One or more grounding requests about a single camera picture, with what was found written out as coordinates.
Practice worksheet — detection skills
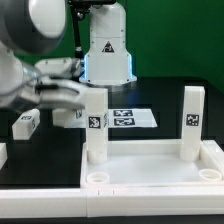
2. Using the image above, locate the white marker sheet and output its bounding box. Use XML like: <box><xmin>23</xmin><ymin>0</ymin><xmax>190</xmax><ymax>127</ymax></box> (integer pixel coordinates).
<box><xmin>63</xmin><ymin>108</ymin><xmax>159</xmax><ymax>129</ymax></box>

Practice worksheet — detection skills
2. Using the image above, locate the white left barrier block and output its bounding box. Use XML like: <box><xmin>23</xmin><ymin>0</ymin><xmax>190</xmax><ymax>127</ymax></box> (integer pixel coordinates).
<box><xmin>0</xmin><ymin>143</ymin><xmax>7</xmax><ymax>170</ymax></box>

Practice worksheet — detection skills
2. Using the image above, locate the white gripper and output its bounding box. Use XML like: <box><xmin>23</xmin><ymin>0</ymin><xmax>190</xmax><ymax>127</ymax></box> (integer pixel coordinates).
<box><xmin>23</xmin><ymin>57</ymin><xmax>88</xmax><ymax>110</ymax></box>

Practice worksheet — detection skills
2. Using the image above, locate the white desk top tray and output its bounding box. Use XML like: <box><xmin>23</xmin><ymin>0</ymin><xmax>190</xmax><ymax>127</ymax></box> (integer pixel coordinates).
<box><xmin>80</xmin><ymin>139</ymin><xmax>224</xmax><ymax>188</ymax></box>

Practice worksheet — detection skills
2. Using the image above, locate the white front barrier rail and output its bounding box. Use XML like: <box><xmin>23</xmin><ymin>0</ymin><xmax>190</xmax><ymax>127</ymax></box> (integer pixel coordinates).
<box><xmin>0</xmin><ymin>186</ymin><xmax>224</xmax><ymax>219</ymax></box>

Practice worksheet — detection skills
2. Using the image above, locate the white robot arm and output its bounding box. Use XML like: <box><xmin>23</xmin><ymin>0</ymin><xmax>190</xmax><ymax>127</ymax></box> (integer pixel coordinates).
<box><xmin>0</xmin><ymin>0</ymin><xmax>137</xmax><ymax>112</ymax></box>

